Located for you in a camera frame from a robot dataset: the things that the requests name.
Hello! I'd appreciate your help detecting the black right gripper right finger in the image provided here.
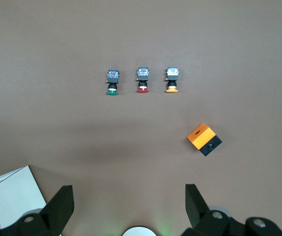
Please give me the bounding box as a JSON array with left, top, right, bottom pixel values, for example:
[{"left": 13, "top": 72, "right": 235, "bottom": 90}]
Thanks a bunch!
[{"left": 181, "top": 183, "right": 282, "bottom": 236}]

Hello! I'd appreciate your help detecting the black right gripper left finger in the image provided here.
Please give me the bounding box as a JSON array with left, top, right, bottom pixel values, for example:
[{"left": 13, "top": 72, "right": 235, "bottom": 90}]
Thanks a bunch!
[{"left": 0, "top": 185, "right": 74, "bottom": 236}]

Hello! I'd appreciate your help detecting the yellow push button switch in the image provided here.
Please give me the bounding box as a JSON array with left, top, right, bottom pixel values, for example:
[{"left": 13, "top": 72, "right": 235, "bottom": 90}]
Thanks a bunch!
[{"left": 165, "top": 66, "right": 180, "bottom": 94}]

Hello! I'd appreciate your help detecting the white drawer cabinet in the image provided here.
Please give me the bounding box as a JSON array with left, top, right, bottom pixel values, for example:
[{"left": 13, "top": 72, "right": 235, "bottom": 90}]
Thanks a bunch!
[{"left": 0, "top": 165, "right": 47, "bottom": 224}]

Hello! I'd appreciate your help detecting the orange and black button box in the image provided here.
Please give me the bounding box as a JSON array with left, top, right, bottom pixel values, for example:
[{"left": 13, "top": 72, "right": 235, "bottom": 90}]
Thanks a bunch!
[{"left": 187, "top": 123, "right": 223, "bottom": 157}]

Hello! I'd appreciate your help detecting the red push button switch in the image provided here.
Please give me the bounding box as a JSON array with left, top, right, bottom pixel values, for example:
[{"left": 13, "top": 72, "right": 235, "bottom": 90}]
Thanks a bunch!
[{"left": 135, "top": 67, "right": 150, "bottom": 94}]

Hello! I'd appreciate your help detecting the green push button switch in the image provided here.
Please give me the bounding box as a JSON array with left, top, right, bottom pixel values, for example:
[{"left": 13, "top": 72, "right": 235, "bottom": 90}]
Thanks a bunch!
[{"left": 105, "top": 69, "right": 121, "bottom": 96}]

